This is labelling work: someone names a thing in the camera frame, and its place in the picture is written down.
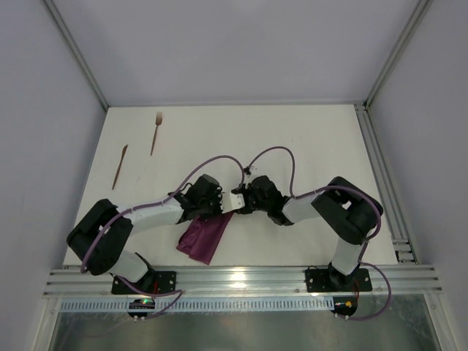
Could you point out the right corner aluminium post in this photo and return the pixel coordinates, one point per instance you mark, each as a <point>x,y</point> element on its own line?
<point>396,52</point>

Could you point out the aluminium rail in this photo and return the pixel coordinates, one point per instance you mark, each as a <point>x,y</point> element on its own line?
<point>239,281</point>
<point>397,224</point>

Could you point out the front aluminium rail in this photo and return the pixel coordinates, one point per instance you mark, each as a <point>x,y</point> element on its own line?
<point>239,281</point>

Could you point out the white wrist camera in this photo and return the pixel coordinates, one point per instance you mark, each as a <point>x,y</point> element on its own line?
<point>250,173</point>
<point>231,202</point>

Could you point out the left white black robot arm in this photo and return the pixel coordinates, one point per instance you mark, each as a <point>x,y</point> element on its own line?
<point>100,237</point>

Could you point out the right side aluminium rail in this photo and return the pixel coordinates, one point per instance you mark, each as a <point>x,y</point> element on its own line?
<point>397,224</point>

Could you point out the purple satin napkin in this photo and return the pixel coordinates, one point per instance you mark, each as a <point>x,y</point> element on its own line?
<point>201,239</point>

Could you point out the corner aluminium post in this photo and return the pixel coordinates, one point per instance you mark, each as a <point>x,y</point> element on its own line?
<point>396,52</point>
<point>72,46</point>

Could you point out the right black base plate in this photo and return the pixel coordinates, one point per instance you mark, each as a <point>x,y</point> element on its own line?
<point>327,280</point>

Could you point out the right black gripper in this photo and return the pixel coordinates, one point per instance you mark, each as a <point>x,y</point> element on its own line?
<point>250,201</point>

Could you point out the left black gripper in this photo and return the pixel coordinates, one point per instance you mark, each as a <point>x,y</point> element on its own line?
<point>213,201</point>

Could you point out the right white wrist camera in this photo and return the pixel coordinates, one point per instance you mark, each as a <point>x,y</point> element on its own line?
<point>250,173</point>

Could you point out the grey slotted cable duct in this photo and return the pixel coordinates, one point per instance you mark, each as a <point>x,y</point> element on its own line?
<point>185,304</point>

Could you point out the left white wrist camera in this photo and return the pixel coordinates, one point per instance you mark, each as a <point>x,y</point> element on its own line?
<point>231,202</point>

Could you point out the left corner aluminium post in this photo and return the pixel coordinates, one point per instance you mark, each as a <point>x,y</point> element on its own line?
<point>72,46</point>

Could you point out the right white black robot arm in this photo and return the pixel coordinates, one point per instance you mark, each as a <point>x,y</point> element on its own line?
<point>352,214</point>

